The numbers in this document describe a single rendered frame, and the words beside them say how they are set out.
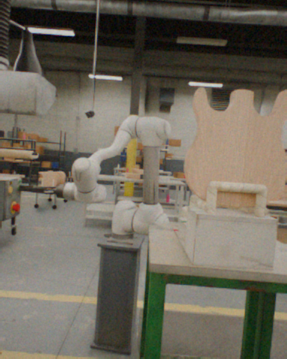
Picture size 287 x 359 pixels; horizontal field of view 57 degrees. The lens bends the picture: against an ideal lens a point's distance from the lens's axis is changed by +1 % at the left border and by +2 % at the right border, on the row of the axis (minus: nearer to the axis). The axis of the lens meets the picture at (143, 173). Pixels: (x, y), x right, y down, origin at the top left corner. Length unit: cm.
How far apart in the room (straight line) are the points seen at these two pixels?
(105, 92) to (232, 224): 1186
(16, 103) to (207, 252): 81
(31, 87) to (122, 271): 126
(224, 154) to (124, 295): 125
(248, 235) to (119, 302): 118
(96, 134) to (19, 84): 1135
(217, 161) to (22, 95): 70
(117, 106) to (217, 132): 1150
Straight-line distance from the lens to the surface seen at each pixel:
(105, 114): 1238
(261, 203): 97
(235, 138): 96
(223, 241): 94
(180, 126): 1225
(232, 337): 240
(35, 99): 100
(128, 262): 180
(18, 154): 116
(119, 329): 201
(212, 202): 91
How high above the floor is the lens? 126
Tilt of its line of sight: 3 degrees down
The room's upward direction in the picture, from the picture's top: 4 degrees clockwise
